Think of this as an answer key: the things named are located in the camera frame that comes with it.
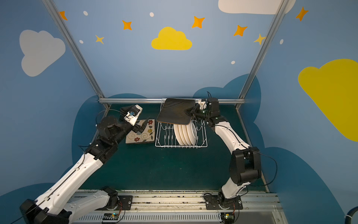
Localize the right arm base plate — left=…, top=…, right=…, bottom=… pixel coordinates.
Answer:
left=203, top=194, right=243, bottom=210

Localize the floral square plate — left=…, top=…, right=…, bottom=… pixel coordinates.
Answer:
left=125, top=119, right=156, bottom=144
left=125, top=139, right=155, bottom=144

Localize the white wire dish rack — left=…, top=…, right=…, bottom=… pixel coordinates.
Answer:
left=155, top=98, right=208, bottom=148

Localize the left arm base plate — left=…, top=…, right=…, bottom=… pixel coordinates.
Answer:
left=103, top=196, right=133, bottom=211

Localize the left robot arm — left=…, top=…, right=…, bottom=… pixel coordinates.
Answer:
left=20, top=105, right=146, bottom=224

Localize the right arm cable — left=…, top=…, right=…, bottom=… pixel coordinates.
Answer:
left=246, top=149, right=278, bottom=188

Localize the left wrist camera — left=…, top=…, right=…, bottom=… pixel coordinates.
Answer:
left=122, top=105, right=143, bottom=126

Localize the left controller board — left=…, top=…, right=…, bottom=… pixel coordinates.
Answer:
left=101, top=213, right=120, bottom=224

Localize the controller board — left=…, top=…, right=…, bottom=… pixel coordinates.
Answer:
left=220, top=213, right=235, bottom=224
left=101, top=213, right=120, bottom=224

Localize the aluminium rail base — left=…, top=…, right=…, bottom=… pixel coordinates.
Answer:
left=69, top=190, right=288, bottom=224

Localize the right controller board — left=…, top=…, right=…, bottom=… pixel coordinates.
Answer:
left=220, top=213, right=235, bottom=224

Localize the white round plate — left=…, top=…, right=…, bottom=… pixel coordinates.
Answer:
left=187, top=120, right=197, bottom=146
left=178, top=125, right=188, bottom=146
left=173, top=124, right=185, bottom=146
left=182, top=125, right=193, bottom=146

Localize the aluminium frame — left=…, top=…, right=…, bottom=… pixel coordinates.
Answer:
left=55, top=1, right=281, bottom=190

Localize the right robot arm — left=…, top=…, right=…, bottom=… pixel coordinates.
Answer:
left=185, top=98, right=262, bottom=210

